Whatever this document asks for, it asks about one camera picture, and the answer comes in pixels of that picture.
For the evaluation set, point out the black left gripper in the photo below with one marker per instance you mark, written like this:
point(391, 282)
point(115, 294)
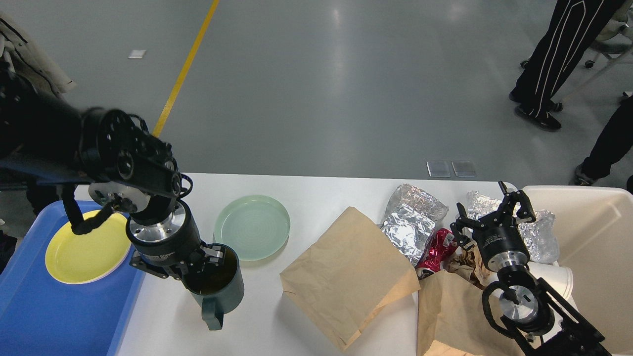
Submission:
point(173, 247)

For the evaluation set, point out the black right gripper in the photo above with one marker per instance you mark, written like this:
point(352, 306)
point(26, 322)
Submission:
point(500, 246)

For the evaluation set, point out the dark teal mug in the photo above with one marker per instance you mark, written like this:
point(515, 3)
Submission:
point(221, 291)

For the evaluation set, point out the light green plate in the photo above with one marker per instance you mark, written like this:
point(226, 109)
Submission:
point(254, 226)

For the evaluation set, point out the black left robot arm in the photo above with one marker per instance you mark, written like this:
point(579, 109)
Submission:
point(106, 161)

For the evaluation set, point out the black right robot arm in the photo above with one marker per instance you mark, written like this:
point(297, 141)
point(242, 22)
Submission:
point(518, 305)

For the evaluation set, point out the crumpled foil right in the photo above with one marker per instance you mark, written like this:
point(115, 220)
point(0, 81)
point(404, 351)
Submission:
point(538, 236)

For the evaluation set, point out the crumpled foil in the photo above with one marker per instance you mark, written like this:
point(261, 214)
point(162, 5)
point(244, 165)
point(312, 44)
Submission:
point(538, 236)
point(411, 217)

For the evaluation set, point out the crumpled brown paper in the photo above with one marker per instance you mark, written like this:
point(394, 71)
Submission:
point(469, 265)

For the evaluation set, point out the floor plate right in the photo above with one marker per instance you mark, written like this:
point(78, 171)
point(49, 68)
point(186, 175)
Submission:
point(464, 169)

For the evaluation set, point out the floor plate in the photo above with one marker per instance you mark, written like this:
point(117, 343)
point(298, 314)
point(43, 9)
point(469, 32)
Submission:
point(464, 169)
point(439, 169)

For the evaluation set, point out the crushed red can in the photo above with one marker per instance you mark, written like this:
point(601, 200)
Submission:
point(441, 247)

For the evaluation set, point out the floor plate left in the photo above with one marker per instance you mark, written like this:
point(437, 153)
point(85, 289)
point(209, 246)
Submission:
point(439, 169)

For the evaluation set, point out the crumpled foil left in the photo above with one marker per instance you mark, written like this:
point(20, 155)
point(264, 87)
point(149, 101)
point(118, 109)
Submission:
point(411, 217)

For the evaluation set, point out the white paper cup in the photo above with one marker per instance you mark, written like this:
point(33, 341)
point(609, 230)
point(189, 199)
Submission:
point(559, 278)

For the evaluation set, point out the beige plastic bin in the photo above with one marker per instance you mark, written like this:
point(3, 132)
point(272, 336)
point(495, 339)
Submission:
point(594, 229)

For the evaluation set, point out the brown paper bag lower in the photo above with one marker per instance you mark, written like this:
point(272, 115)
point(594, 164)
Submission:
point(451, 321)

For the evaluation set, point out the yellow plate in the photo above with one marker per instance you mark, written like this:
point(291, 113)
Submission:
point(79, 259)

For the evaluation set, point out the person leg far right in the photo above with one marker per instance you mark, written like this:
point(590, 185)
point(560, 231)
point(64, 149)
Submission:
point(613, 143)

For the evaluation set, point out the large brown paper bag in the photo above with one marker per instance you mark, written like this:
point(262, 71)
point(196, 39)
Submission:
point(343, 280)

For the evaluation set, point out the blue plastic tray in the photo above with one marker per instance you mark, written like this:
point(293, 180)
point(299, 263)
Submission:
point(44, 317)

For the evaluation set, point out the person in striped trousers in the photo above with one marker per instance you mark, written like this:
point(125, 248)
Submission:
point(573, 27)

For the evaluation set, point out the chair with beige jacket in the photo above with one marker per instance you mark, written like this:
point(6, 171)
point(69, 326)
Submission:
point(27, 58)

